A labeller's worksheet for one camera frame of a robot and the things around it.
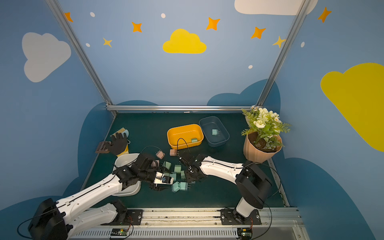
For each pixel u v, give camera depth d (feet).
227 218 2.42
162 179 2.12
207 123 3.75
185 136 3.51
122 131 3.55
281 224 2.41
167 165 3.04
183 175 2.85
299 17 2.38
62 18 2.37
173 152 3.14
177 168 2.97
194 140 3.41
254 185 1.45
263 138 2.82
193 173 2.01
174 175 2.87
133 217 2.46
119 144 3.26
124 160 3.05
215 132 3.54
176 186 2.65
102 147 3.31
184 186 2.69
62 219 1.30
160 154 3.10
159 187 2.25
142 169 2.05
